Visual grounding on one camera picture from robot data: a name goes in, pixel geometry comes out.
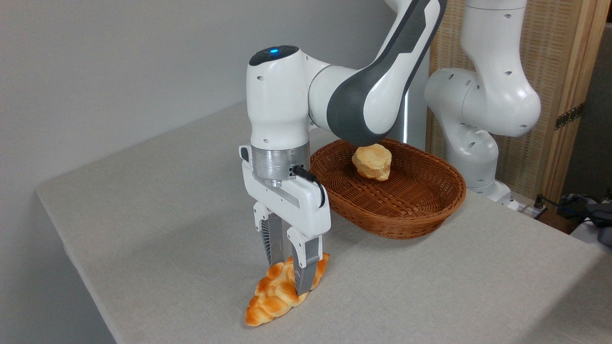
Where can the grey fabric bundle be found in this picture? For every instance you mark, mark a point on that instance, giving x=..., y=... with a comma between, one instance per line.
x=597, y=215

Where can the round pale bread bun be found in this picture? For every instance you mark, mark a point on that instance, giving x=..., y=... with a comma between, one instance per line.
x=372, y=162

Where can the brown wooden box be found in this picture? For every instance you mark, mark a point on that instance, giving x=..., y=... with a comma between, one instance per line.
x=557, y=222

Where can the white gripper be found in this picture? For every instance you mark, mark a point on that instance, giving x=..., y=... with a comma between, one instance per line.
x=296, y=205

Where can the grey fabric table cover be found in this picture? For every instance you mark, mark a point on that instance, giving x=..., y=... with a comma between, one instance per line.
x=167, y=215

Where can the braided golden bread loaf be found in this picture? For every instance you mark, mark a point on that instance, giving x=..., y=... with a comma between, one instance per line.
x=272, y=301

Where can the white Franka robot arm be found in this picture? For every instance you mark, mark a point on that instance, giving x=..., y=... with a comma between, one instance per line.
x=277, y=105

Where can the brown oval wicker basket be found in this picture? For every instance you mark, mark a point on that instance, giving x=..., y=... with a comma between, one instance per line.
x=406, y=210

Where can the dark metal screen hinge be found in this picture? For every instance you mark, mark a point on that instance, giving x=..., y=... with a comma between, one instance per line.
x=569, y=116

